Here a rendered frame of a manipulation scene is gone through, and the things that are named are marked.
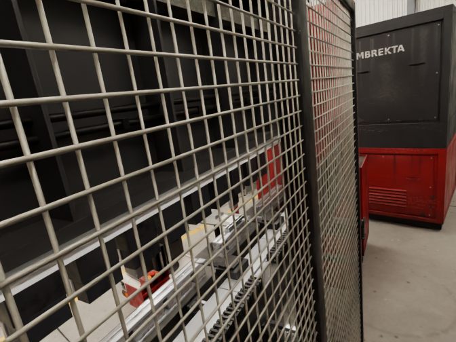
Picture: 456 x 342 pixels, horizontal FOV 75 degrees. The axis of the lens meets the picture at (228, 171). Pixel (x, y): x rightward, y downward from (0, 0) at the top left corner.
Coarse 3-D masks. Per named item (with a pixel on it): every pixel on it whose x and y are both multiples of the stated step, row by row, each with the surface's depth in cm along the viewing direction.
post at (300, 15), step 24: (288, 0) 46; (288, 24) 47; (288, 72) 49; (288, 96) 50; (312, 120) 53; (288, 144) 53; (312, 144) 53; (288, 168) 54; (312, 168) 54; (312, 192) 54; (312, 216) 54; (312, 240) 56; (312, 264) 57; (312, 288) 59; (312, 336) 62
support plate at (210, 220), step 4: (212, 212) 206; (216, 212) 205; (224, 212) 203; (208, 216) 200; (212, 216) 199; (236, 216) 193; (208, 220) 194; (212, 220) 193; (216, 220) 192; (208, 224) 189; (212, 224) 188; (216, 224) 186; (224, 224) 185; (228, 224) 184
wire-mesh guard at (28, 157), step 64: (0, 64) 13; (128, 64) 19; (256, 64) 35; (320, 64) 62; (256, 128) 35; (320, 128) 62; (128, 192) 19; (256, 192) 35; (128, 256) 19; (192, 256) 25; (256, 256) 35; (256, 320) 36
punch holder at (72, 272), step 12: (96, 252) 98; (108, 252) 102; (72, 264) 94; (84, 264) 94; (96, 264) 98; (72, 276) 96; (84, 276) 95; (96, 276) 98; (108, 276) 102; (120, 276) 107; (72, 288) 98; (96, 288) 98; (108, 288) 102; (84, 300) 97
